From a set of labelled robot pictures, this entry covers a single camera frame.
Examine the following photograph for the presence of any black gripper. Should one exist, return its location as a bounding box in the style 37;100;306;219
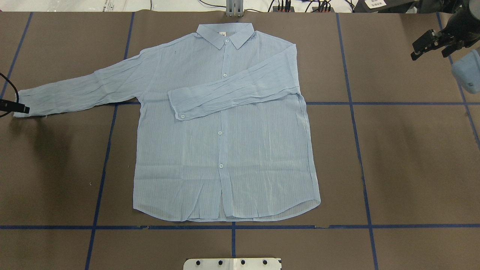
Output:
410;7;480;61

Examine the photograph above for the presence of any light blue button-up shirt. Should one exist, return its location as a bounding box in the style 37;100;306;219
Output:
14;23;321;222

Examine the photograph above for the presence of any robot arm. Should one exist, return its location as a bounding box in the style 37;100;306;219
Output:
410;0;480;94

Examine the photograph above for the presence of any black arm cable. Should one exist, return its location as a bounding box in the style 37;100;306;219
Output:
0;72;20;118

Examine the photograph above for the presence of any white pedestal column with base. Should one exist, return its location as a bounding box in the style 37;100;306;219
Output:
183;258;282;270

